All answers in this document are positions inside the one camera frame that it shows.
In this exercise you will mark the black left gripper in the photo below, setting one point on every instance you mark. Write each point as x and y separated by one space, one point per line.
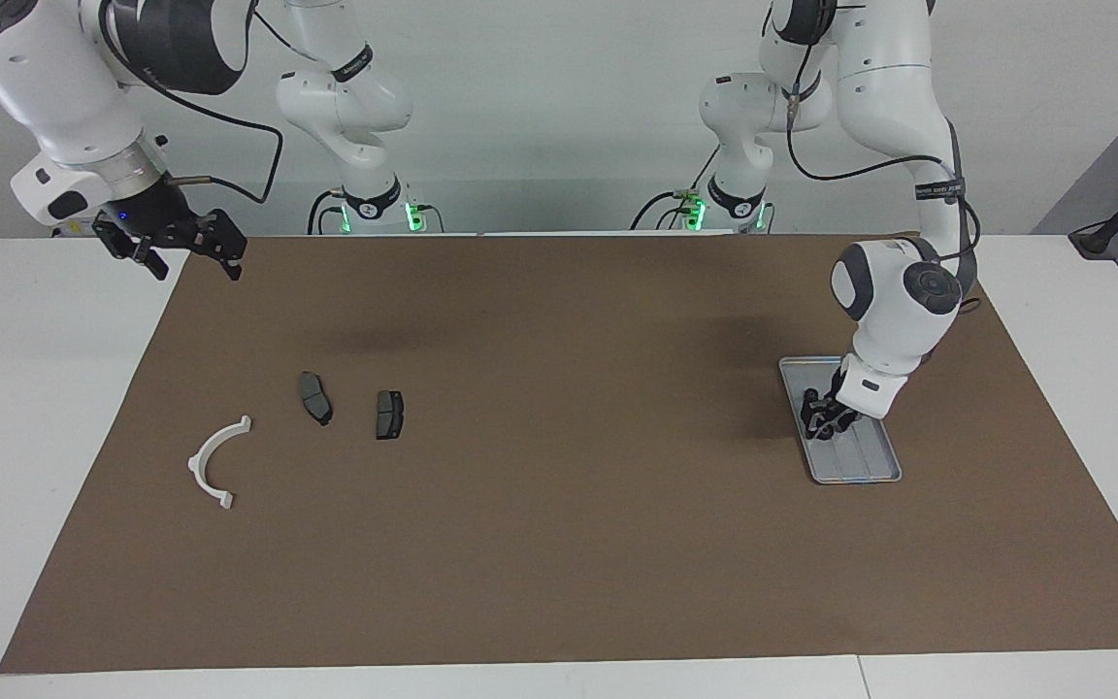
840 408

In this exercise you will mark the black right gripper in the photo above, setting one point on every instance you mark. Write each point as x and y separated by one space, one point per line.
171 218

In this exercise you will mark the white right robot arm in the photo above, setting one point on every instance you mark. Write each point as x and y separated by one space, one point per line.
45 87

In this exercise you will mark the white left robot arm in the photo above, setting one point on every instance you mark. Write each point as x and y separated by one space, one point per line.
894 320

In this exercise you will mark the silver metal tray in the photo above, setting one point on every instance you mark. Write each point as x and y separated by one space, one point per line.
865 461

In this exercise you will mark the white power strip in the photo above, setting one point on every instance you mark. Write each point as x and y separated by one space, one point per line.
74 227

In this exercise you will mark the curved dark brake pad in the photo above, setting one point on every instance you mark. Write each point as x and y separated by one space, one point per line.
314 398

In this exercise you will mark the rectangular dark brake pad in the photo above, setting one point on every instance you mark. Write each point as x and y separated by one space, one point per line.
390 416

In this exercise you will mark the brown table mat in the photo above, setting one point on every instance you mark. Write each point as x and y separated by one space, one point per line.
559 544

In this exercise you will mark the white semicircular bracket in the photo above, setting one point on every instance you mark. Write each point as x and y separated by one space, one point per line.
202 456

